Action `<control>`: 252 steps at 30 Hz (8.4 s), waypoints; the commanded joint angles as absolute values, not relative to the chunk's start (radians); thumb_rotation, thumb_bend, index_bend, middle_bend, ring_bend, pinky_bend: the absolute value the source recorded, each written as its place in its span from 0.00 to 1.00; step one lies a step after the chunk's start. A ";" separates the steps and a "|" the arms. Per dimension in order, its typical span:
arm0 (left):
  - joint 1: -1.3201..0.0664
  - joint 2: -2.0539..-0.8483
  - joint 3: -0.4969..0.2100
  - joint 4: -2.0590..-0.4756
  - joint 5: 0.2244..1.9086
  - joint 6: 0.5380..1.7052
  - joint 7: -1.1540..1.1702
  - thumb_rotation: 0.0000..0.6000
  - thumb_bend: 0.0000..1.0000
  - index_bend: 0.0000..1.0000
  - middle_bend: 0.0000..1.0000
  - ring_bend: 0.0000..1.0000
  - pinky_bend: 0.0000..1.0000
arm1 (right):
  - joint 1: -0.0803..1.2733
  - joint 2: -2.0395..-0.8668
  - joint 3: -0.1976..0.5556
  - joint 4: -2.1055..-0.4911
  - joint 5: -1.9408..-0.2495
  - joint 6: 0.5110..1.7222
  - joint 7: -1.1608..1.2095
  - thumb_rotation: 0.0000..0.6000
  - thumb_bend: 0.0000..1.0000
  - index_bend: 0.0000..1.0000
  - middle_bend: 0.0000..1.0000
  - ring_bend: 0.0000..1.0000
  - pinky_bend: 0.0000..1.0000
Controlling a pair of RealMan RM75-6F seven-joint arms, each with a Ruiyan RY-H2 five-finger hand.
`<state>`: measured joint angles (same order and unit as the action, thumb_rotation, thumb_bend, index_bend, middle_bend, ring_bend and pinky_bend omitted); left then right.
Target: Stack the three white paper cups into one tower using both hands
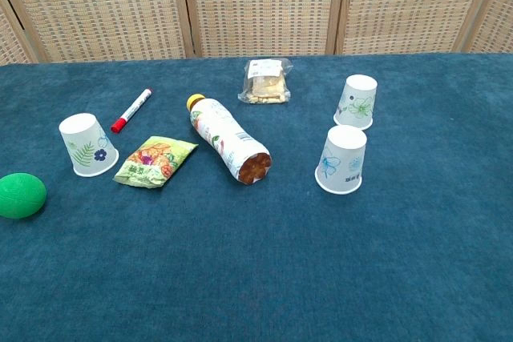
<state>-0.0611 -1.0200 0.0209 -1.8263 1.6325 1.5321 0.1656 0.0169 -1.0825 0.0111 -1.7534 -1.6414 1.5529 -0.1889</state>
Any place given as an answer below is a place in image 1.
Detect white cup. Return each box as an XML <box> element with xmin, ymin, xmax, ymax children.
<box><xmin>58</xmin><ymin>112</ymin><xmax>120</xmax><ymax>178</ymax></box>
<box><xmin>333</xmin><ymin>74</ymin><xmax>378</xmax><ymax>131</ymax></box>
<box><xmin>314</xmin><ymin>124</ymin><xmax>368</xmax><ymax>195</ymax></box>

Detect white cup, blue flower print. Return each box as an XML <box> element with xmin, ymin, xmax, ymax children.
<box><xmin>314</xmin><ymin>124</ymin><xmax>368</xmax><ymax>195</ymax></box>

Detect blue table cloth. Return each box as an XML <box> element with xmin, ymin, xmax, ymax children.
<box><xmin>0</xmin><ymin>52</ymin><xmax>513</xmax><ymax>342</ymax></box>

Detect red and white marker pen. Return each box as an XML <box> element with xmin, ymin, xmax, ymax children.
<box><xmin>111</xmin><ymin>88</ymin><xmax>153</xmax><ymax>134</ymax></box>

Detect yellow-capped tea bottle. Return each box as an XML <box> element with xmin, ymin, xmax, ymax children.
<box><xmin>186</xmin><ymin>94</ymin><xmax>273</xmax><ymax>186</ymax></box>

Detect green snack bag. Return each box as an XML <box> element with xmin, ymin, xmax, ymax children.
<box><xmin>113</xmin><ymin>135</ymin><xmax>200</xmax><ymax>191</ymax></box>

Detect green rubber ball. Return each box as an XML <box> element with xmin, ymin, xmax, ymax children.
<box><xmin>0</xmin><ymin>172</ymin><xmax>48</xmax><ymax>220</ymax></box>

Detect clear cracker packet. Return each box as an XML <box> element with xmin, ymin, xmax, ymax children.
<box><xmin>237</xmin><ymin>58</ymin><xmax>293</xmax><ymax>105</ymax></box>

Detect woven rattan screen panel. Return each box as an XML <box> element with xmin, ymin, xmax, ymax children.
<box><xmin>335</xmin><ymin>0</ymin><xmax>503</xmax><ymax>56</ymax></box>
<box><xmin>452</xmin><ymin>0</ymin><xmax>513</xmax><ymax>54</ymax></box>
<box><xmin>0</xmin><ymin>0</ymin><xmax>34</xmax><ymax>66</ymax></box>
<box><xmin>0</xmin><ymin>0</ymin><xmax>196</xmax><ymax>64</ymax></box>
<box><xmin>179</xmin><ymin>0</ymin><xmax>346</xmax><ymax>58</ymax></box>

